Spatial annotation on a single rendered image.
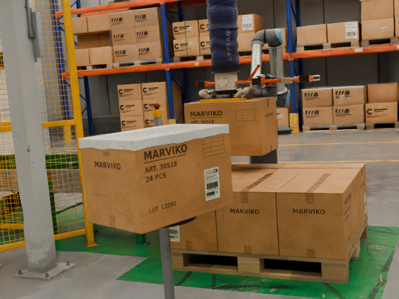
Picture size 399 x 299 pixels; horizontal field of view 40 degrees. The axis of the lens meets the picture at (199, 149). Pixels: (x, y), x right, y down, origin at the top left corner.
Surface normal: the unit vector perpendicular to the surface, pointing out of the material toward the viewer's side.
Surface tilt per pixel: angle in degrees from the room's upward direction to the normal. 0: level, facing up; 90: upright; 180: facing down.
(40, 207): 90
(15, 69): 90
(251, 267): 90
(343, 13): 90
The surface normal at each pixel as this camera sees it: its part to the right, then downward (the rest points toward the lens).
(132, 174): -0.70, 0.15
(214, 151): 0.71, 0.04
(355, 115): -0.35, 0.14
